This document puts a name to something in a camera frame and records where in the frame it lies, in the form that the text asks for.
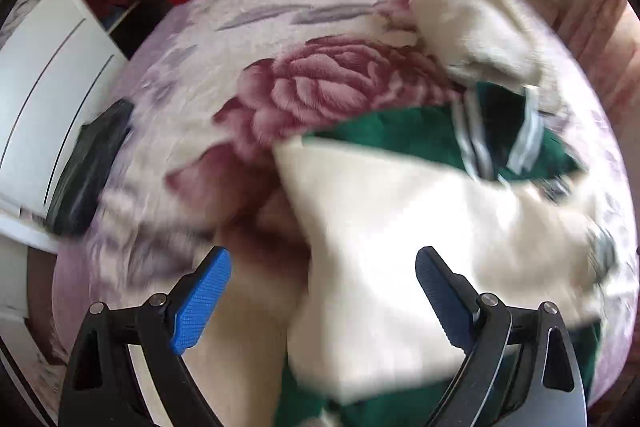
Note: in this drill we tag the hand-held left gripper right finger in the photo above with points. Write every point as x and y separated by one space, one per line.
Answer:
441 292

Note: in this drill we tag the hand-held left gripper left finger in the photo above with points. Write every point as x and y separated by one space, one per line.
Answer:
200 307

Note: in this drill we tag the green jacket with white lining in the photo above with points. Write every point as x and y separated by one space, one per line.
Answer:
380 217

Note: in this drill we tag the black bag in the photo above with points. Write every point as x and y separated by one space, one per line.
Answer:
85 172

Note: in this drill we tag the floral blanket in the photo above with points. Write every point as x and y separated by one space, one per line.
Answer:
210 57

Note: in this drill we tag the white wardrobe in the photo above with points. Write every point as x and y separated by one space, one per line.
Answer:
45 72

